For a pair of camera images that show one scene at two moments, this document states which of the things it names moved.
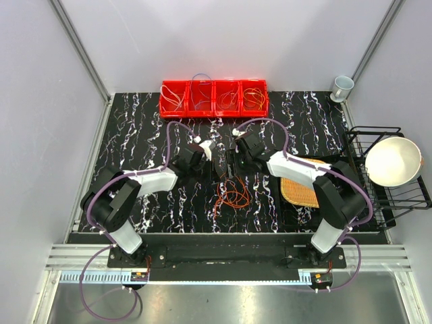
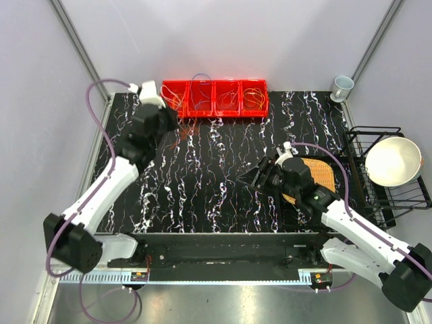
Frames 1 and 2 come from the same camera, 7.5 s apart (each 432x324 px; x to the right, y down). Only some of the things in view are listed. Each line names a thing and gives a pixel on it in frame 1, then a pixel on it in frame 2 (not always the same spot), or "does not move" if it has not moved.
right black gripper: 231,157 → 265,166
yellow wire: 255,95 does not move
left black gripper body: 194,171 → 167,122
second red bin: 200,98 does not move
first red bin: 173,99 does not move
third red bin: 227,98 does not move
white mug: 341,88 does not move
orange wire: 231,193 → 185,131
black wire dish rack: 386,204 does not move
